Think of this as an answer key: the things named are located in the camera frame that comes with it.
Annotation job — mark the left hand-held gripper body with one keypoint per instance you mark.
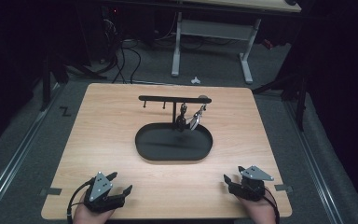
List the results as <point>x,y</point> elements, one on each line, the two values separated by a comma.
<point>101,186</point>

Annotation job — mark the small white floor object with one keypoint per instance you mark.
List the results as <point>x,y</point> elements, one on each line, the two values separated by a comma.
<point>195,80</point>

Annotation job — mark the white metal-frame desk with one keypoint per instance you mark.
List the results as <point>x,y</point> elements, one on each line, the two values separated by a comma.
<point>211,29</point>

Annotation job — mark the black metal stand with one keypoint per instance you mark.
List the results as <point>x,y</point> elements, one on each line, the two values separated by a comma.
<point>301,99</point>
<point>46,84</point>

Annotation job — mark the person's left hand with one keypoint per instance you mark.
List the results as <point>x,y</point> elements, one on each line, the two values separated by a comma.
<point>90,216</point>

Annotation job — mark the black key rack with tray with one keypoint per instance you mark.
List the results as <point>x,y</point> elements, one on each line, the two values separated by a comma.
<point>174,146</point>

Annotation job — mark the person's right hand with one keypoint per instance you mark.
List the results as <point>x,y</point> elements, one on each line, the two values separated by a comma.
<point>259,211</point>

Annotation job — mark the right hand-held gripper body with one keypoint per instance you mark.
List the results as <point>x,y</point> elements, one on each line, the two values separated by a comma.
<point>251,183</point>

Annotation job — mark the grey tape strip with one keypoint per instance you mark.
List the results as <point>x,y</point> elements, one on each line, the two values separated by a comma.
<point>283,188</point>
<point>52,191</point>

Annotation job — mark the black tape floor mark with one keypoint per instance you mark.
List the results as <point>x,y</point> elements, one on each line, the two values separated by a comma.
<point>64,111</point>

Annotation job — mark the metal floor rail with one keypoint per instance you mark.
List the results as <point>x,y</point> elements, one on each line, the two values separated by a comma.
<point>15,161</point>
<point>317,165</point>

